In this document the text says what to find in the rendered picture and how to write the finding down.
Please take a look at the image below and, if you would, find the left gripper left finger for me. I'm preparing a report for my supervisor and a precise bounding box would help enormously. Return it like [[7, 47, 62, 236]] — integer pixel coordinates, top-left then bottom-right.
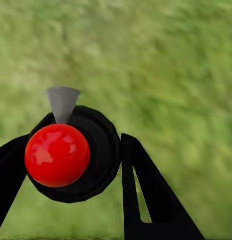
[[0, 134, 30, 227]]

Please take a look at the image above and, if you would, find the pesticide atomizer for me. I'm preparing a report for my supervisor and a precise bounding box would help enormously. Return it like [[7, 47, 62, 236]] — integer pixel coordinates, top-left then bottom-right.
[[24, 86, 122, 203]]

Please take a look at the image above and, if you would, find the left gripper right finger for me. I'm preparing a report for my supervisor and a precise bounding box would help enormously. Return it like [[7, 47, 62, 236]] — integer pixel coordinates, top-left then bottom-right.
[[121, 133, 206, 240]]

